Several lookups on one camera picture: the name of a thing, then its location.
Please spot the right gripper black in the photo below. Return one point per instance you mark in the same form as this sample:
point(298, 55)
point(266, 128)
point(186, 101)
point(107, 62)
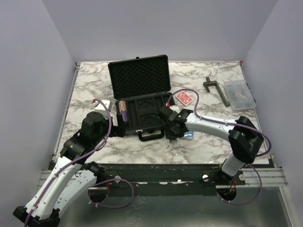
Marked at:
point(169, 135)

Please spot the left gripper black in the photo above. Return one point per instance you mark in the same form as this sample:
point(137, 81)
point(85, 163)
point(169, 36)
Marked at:
point(119, 130)

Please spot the red tan poker chip stack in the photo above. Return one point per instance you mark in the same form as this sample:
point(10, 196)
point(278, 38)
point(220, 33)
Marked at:
point(122, 106)

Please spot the black poker carrying case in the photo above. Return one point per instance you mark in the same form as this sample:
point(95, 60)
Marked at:
point(144, 84)

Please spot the purple poker chip stack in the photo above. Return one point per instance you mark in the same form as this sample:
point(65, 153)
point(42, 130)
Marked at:
point(124, 116)

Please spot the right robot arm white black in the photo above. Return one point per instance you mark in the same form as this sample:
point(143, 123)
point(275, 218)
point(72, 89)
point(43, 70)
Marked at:
point(245, 140)

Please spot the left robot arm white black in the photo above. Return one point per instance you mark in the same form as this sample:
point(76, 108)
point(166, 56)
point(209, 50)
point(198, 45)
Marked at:
point(71, 153)

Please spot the blue playing card deck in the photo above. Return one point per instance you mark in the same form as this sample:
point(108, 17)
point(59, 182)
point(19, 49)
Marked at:
point(188, 135)

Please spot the red playing card deck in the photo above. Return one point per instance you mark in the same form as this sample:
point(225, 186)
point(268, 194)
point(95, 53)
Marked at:
point(184, 98)

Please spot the black metal clamp tool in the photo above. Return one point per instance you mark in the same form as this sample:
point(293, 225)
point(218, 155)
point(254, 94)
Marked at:
point(213, 83)

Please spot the clear plastic parts box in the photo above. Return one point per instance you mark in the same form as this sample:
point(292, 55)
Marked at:
point(239, 95)

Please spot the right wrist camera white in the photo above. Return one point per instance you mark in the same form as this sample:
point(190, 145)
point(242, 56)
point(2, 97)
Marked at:
point(174, 108)

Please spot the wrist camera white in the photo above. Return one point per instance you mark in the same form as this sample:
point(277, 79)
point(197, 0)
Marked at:
point(174, 108)
point(101, 109)

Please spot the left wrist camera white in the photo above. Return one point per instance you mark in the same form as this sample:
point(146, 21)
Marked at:
point(101, 109)

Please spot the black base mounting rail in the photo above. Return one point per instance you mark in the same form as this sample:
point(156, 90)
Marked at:
point(121, 180)

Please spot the aluminium extrusion rail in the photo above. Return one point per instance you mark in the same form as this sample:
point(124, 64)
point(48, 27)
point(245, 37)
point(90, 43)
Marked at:
point(163, 174)

